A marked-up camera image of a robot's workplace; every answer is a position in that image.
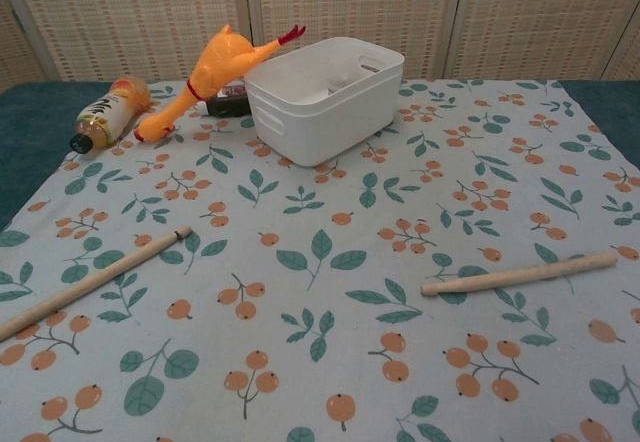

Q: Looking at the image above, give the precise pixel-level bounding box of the wooden stick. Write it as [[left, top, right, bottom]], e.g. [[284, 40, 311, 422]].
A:
[[420, 251, 619, 297], [0, 225, 194, 343]]

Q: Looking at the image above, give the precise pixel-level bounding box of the floral print table cloth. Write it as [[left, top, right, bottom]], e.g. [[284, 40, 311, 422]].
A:
[[0, 79, 640, 442]]

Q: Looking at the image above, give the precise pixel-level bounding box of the white plastic storage bin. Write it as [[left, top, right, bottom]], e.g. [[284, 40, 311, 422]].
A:
[[243, 36, 405, 168]]

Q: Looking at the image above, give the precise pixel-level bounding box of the small black box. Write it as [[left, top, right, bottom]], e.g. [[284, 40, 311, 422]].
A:
[[205, 81, 251, 118]]

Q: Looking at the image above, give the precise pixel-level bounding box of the orange rubber chicken toy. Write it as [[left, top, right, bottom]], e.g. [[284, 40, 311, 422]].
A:
[[133, 23, 307, 143]]

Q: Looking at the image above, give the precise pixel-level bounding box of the plastic tea drink bottle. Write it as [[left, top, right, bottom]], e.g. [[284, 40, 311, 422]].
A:
[[69, 75, 152, 156]]

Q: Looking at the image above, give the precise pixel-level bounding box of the woven bamboo folding screen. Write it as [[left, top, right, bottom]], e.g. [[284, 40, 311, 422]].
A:
[[0, 0, 640, 84]]

